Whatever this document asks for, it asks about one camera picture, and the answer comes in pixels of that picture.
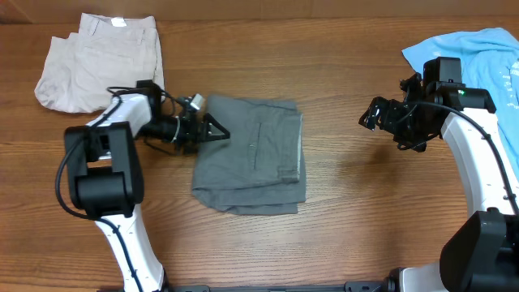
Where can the grey shorts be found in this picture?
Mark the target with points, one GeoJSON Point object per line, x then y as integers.
{"type": "Point", "coordinates": [260, 169]}

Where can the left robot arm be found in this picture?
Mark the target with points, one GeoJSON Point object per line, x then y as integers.
{"type": "Point", "coordinates": [100, 178]}

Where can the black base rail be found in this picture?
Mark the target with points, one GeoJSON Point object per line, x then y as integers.
{"type": "Point", "coordinates": [349, 286]}

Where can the light blue t-shirt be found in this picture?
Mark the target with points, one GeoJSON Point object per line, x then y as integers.
{"type": "Point", "coordinates": [489, 60]}

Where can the folded beige shorts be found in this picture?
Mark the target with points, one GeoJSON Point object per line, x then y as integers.
{"type": "Point", "coordinates": [104, 52]}

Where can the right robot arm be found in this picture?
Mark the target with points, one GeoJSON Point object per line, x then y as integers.
{"type": "Point", "coordinates": [483, 254]}

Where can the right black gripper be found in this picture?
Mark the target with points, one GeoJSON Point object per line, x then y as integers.
{"type": "Point", "coordinates": [390, 109]}

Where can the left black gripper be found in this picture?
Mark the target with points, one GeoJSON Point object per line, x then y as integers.
{"type": "Point", "coordinates": [195, 138]}

